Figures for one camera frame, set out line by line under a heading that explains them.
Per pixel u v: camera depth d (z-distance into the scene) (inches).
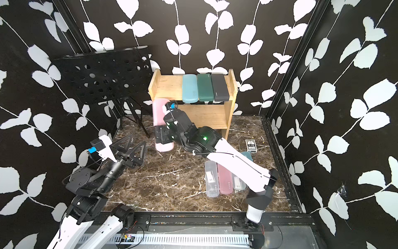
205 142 16.3
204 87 28.3
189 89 30.0
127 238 27.7
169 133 21.0
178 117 16.6
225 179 34.5
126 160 19.6
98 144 17.8
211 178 34.5
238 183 33.7
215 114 36.9
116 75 30.6
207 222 29.8
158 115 23.4
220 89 27.7
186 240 27.6
